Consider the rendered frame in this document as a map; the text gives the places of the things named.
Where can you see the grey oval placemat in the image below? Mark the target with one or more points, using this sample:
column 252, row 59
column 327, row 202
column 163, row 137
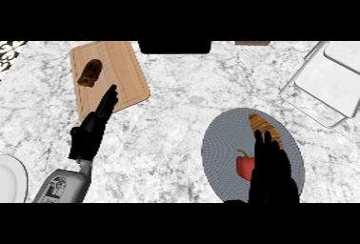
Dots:
column 225, row 152

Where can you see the brown wooden block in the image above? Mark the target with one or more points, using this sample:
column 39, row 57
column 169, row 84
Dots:
column 253, row 43

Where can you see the black white patterned tile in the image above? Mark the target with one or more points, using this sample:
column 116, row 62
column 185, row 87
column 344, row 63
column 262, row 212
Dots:
column 8, row 54

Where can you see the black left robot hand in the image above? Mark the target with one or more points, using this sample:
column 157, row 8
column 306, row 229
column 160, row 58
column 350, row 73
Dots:
column 92, row 130

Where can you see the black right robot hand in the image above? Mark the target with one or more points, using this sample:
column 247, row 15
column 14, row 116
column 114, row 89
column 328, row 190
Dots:
column 272, row 171

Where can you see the white plate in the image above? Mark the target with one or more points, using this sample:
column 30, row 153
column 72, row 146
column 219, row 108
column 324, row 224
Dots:
column 11, row 181

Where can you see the dark brown food piece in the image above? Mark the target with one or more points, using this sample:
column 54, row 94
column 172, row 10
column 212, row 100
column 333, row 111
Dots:
column 91, row 73

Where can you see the brown bread loaf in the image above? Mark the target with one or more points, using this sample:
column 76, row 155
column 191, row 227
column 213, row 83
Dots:
column 263, row 125

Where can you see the red bell pepper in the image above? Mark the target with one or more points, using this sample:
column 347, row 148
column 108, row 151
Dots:
column 246, row 165

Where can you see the wooden cutting board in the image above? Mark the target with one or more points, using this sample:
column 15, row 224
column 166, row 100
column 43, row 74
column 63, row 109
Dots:
column 120, row 76

